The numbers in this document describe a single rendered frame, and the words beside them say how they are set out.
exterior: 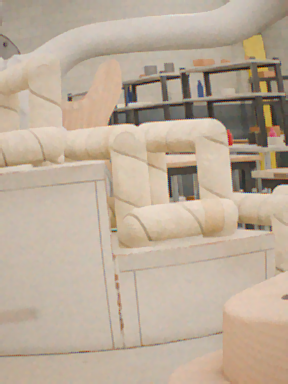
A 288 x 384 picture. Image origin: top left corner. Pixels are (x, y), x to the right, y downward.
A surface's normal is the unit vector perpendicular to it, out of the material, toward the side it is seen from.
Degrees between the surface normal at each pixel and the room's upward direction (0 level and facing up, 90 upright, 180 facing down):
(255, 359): 90
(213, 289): 90
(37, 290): 90
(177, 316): 90
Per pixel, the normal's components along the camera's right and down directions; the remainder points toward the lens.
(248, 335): -0.91, 0.10
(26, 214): 0.34, 0.02
